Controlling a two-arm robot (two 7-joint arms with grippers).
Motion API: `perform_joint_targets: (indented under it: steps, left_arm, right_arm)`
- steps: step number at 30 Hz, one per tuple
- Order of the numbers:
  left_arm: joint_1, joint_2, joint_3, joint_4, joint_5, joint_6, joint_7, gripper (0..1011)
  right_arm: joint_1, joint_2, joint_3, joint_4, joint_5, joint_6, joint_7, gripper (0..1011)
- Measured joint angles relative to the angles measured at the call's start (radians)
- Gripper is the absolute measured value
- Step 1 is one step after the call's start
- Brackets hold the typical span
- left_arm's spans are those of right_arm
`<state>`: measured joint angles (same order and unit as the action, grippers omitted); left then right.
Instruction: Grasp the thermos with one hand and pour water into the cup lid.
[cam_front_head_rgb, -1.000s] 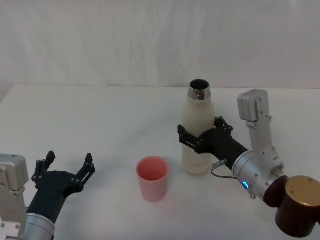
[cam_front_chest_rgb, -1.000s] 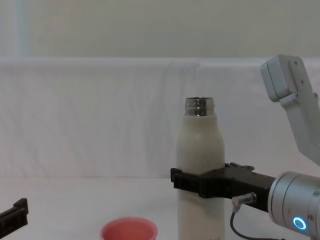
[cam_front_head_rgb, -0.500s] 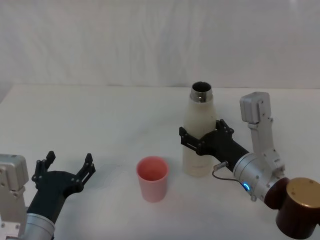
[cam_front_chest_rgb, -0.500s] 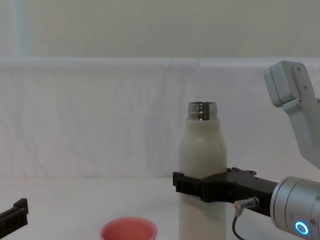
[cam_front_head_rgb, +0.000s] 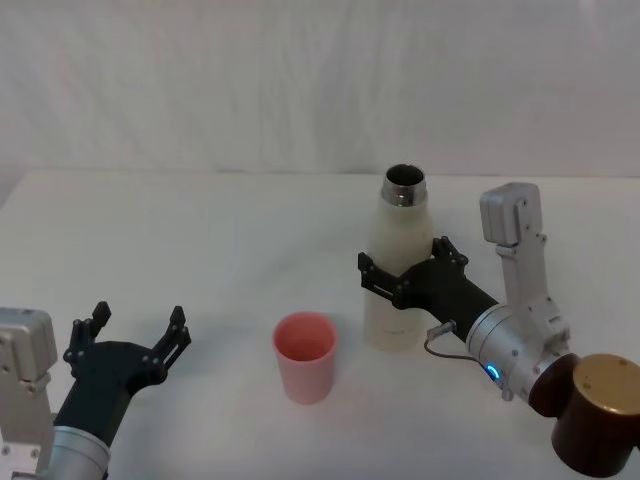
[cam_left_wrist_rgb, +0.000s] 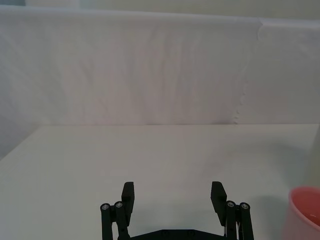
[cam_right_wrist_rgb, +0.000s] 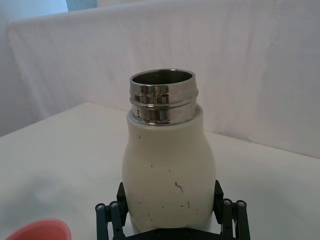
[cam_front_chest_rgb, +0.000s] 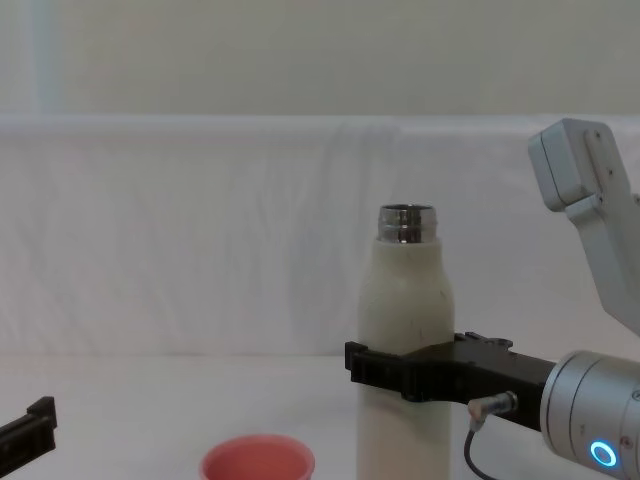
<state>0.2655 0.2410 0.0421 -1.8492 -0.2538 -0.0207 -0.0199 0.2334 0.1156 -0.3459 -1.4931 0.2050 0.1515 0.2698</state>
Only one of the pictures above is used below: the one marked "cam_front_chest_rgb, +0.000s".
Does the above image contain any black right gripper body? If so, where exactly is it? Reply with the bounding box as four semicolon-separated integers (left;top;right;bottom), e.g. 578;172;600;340
414;342;558;435

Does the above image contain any cream vacuum bottle steel neck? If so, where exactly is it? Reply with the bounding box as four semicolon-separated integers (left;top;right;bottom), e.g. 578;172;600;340
355;203;456;480

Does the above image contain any white table cloth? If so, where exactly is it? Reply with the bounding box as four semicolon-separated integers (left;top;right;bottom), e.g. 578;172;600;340
0;351;640;480

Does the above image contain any pink plastic cup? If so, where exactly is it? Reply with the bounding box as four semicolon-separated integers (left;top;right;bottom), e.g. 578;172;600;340
199;434;318;480

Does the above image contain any thin dark gripper cable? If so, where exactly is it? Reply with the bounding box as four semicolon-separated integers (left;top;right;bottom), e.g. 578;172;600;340
463;391;520;480

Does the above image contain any white curtain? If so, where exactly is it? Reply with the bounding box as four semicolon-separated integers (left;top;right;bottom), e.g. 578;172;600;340
0;112;640;359

